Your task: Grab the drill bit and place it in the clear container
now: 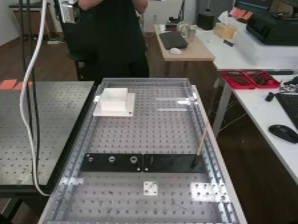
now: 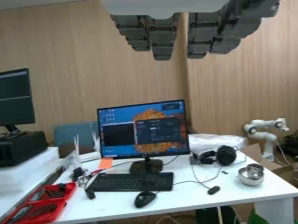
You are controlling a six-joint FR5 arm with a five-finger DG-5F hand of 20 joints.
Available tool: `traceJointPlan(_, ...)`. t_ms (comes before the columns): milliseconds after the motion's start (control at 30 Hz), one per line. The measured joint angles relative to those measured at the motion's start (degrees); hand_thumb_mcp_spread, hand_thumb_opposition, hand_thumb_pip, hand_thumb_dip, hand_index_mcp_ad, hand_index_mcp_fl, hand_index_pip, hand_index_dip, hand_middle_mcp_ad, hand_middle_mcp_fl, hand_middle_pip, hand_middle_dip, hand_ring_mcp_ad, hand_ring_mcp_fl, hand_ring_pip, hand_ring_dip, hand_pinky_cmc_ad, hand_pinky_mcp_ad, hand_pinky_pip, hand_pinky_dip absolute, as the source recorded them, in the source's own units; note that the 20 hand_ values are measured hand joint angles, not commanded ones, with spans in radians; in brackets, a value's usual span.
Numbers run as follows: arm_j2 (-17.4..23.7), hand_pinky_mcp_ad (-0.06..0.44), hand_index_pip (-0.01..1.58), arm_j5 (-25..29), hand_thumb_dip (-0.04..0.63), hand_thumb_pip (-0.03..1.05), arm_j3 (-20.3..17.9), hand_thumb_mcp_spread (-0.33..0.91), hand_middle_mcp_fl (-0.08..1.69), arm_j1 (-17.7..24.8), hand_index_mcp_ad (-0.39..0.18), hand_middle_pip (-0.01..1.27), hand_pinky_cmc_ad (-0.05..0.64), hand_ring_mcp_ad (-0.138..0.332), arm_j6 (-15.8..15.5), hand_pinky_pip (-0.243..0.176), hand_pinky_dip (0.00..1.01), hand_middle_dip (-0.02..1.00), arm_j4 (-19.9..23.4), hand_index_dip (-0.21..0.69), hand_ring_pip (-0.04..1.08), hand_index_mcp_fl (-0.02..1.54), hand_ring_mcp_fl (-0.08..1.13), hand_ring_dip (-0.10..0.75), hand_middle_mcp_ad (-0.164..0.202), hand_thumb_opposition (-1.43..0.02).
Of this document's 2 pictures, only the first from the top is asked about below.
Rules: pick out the small white box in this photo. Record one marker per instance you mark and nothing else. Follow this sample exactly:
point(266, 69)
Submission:
point(114, 100)

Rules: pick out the clear box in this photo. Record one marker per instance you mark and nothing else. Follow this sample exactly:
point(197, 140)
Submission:
point(168, 140)

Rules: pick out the thin stick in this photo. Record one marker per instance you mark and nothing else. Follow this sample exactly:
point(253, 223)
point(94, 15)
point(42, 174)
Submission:
point(201, 145)

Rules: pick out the black plate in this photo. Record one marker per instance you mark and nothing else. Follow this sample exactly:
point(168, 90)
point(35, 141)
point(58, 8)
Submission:
point(115, 163)

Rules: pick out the white mouse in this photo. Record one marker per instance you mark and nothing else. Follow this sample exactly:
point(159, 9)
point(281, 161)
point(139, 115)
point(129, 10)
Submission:
point(176, 50)

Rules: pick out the wooden desk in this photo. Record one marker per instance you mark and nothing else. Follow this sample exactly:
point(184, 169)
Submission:
point(195, 53)

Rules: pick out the red tray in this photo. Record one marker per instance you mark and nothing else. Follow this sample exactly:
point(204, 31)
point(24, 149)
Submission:
point(237, 80)
point(263, 78)

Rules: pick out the person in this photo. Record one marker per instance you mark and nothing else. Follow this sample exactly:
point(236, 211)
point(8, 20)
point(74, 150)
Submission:
point(115, 33)

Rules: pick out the long white desk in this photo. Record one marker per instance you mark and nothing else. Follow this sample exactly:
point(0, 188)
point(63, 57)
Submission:
point(261, 116)

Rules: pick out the black chair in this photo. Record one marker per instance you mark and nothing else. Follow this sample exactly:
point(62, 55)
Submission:
point(80, 36)

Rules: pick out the cardboard tissue box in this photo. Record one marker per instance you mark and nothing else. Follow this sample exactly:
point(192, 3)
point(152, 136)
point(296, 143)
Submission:
point(224, 31)

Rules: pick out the orange block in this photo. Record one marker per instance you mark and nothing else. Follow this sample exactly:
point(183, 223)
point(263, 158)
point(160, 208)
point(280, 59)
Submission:
point(7, 84)
point(23, 86)

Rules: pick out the small black box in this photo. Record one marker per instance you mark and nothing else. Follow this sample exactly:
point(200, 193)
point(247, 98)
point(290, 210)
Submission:
point(205, 20)

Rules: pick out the black mouse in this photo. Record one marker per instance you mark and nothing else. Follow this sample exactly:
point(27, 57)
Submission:
point(284, 133)

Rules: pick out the black keyboard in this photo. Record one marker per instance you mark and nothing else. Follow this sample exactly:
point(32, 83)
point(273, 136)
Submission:
point(290, 106)

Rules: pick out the large black case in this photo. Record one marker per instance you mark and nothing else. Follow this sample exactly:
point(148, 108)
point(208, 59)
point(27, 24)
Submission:
point(274, 28)

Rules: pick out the flat white base plate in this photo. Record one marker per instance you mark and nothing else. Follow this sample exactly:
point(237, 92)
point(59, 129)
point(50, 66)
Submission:
point(129, 111)

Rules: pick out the small white mount block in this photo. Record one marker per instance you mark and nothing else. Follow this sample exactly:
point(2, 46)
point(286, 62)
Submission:
point(151, 188)

